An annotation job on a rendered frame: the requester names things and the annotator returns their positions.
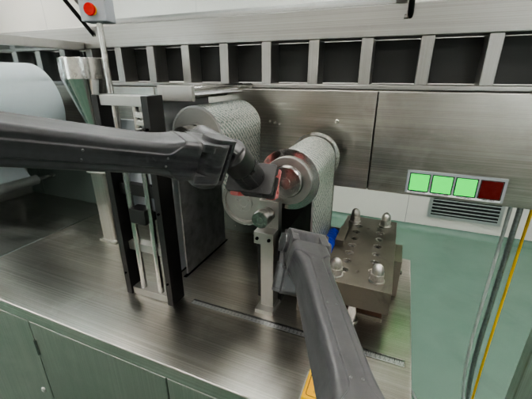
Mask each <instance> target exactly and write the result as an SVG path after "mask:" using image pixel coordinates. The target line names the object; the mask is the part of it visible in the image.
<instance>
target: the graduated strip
mask: <svg viewBox="0 0 532 399"><path fill-rule="evenodd" d="M191 304H193V305H197V306H201V307H204V308H207V309H209V310H214V311H217V312H220V313H223V314H228V315H230V316H233V317H238V318H240V319H243V320H247V321H251V322H254V323H257V324H259V325H264V326H267V327H269V328H273V329H277V330H280V331H283V332H285V333H290V334H293V335H296V336H300V337H303V338H305V337H304V332H303V330H301V329H297V328H293V327H290V326H287V325H283V324H280V323H277V322H274V321H269V320H266V319H263V318H260V317H256V316H253V315H250V314H247V313H242V312H239V311H236V310H232V309H229V308H226V307H223V306H218V305H215V304H212V303H209V302H205V301H202V300H199V299H196V298H194V300H193V301H192V302H191ZM363 351H364V353H365V356H366V357H369V358H372V359H376V360H379V361H383V362H385V363H390V364H393V365H395V366H399V367H403V368H405V360H403V359H399V358H396V357H393V356H390V355H385V354H382V353H379V352H376V351H371V350H369V349H366V348H363Z"/></svg>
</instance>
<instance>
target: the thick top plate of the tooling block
mask: <svg viewBox="0 0 532 399"><path fill-rule="evenodd" d="M350 218H351V216H350V215H348V216H347V218H346V220H345V222H344V225H343V226H347V227H349V231H348V235H347V238H346V240H345V243H344V246H340V245H334V248H333V250H332V253H331V255H330V264H331V260H332V259H333V258H334V257H339V258H340V259H341V261H342V266H343V271H342V272H343V276H342V277H341V278H338V279H336V278H335V281H336V284H337V286H338V288H339V290H340V293H341V296H342V298H343V300H344V304H345V305H346V306H352V307H355V308H359V309H362V310H368V311H371V312H375V313H378V314H384V315H387V316H388V313H389V308H390V300H391V295H392V286H393V266H394V256H395V245H396V236H397V222H391V223H390V225H391V227H390V228H383V227H381V226H380V225H379V223H381V220H378V219H373V218H364V217H360V220H361V222H359V223H353V222H350V221H349V219H350ZM375 264H381V265H382V266H383V267H384V273H385V276H384V280H385V283H384V284H383V285H374V284H373V283H371V282H370V281H369V277H370V276H371V270H372V268H373V266H374V265H375Z"/></svg>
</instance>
